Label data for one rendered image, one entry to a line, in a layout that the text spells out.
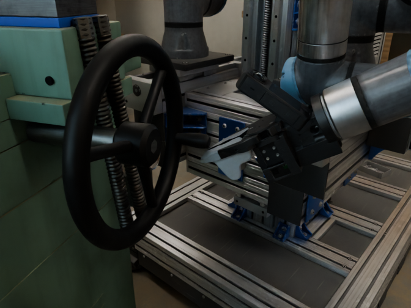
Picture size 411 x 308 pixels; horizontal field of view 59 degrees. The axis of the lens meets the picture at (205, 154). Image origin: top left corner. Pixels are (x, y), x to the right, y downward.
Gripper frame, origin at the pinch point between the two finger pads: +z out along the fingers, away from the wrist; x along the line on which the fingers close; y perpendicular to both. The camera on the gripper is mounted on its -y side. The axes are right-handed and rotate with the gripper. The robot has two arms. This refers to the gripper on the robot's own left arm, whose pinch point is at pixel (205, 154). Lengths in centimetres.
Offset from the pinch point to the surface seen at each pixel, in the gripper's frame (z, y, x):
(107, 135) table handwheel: 5.5, -10.6, -11.6
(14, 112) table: 14.9, -19.5, -14.3
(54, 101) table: 8.5, -17.9, -13.5
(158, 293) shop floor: 65, 50, 37
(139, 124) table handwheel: 0.8, -9.8, -10.6
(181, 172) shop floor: 88, 36, 128
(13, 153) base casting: 19.0, -14.9, -15.0
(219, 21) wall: 82, -43, 324
